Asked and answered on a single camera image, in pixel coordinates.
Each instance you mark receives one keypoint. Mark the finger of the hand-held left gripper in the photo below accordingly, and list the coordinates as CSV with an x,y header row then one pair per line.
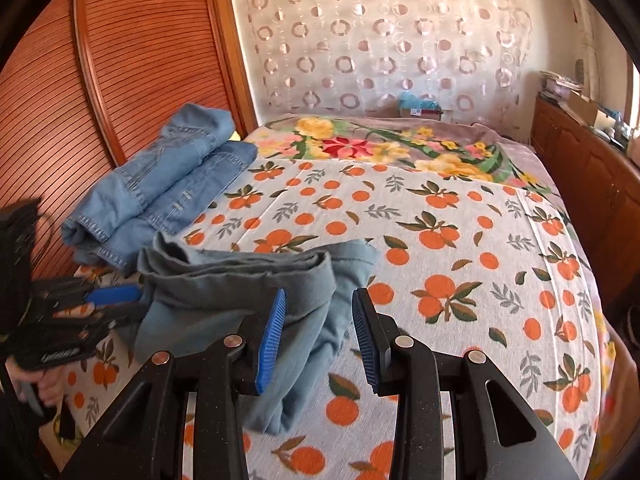
x,y
122,314
112,294

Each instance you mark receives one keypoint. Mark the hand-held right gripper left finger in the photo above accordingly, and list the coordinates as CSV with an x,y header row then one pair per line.
x,y
270,342

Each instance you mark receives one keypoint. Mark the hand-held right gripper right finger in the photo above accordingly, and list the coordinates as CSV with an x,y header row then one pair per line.
x,y
365,345

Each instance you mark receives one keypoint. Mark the grey-blue pants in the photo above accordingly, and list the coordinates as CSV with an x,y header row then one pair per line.
x,y
210,300

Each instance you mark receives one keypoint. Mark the folded blue denim pants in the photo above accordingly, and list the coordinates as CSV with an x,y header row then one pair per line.
x,y
165,170
200,185

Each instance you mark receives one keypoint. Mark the person's left hand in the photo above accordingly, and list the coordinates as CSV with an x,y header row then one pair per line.
x,y
45,385

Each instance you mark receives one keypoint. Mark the orange fruit print bedsheet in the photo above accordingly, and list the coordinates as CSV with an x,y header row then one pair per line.
x,y
410,240

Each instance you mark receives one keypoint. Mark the cream cushion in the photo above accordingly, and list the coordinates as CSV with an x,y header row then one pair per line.
x,y
235,135

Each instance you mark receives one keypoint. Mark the floral pink blanket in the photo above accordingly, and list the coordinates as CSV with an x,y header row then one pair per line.
x,y
370,142

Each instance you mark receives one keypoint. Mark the louvered wooden wardrobe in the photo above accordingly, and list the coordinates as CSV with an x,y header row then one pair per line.
x,y
130,75

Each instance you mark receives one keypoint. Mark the cardboard box with blue contents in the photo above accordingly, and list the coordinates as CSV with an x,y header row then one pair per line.
x,y
419,105

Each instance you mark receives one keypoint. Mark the wooden cabinet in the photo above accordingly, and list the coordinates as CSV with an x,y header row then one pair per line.
x,y
585,175

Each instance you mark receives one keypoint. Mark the circle pattern sheer curtain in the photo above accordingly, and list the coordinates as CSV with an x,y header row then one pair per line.
x,y
380,35

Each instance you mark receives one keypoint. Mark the open cardboard box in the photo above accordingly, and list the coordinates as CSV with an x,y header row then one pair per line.
x,y
582,106

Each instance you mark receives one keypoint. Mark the stack of papers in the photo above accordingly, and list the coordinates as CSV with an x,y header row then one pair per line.
x,y
557,82

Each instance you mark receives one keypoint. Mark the beige drape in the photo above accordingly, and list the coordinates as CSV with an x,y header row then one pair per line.
x,y
592,50

